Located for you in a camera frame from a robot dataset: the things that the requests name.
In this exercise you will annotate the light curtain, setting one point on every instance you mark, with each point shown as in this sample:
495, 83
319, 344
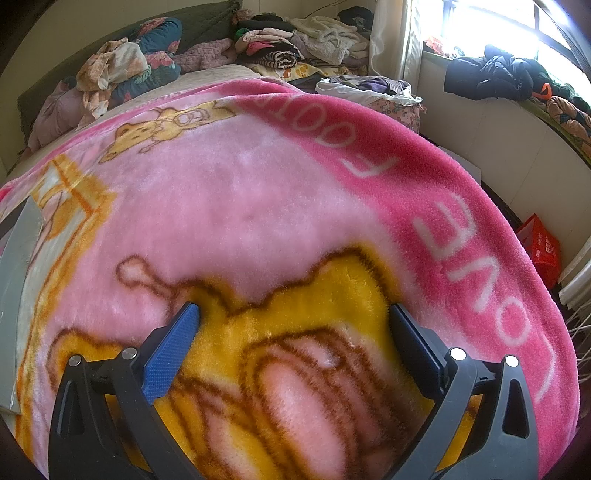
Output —
406, 37

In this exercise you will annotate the pink fuzzy garment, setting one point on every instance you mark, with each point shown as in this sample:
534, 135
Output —
203, 55

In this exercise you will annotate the shallow cardboard box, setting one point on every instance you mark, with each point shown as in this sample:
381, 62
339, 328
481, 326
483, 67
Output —
18, 300

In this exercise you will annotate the orange and green clothing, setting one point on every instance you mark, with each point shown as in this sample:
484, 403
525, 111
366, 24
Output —
568, 115

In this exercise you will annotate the red paper bag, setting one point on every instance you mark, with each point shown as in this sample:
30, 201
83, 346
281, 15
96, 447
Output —
540, 251

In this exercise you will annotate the pink quilted bundle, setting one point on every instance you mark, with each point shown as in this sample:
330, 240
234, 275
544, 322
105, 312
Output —
55, 115

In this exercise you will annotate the dark puffer jacket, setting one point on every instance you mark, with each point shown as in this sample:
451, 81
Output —
498, 74

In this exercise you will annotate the window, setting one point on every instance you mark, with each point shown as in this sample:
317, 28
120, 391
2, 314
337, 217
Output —
508, 23

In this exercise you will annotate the pile of folded clothes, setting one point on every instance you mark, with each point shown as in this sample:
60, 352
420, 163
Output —
314, 41

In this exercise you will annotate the peach floral garment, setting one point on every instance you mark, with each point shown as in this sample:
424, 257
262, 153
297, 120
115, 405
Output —
115, 64

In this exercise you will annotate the floral fabric bin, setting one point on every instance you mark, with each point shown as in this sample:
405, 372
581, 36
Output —
397, 113

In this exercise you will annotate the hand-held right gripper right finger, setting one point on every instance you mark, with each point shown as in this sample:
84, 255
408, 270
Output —
415, 346

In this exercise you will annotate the pink bear printed blanket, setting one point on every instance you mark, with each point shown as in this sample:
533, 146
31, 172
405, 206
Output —
277, 207

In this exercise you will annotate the white bag of clothes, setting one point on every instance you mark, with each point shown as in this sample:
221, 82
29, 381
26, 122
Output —
369, 85

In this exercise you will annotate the white rack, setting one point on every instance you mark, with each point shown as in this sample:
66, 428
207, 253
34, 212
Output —
575, 290

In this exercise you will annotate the pile of clothes on bed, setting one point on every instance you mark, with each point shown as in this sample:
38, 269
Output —
198, 27
161, 41

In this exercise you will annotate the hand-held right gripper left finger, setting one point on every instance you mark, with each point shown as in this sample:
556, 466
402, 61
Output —
168, 355

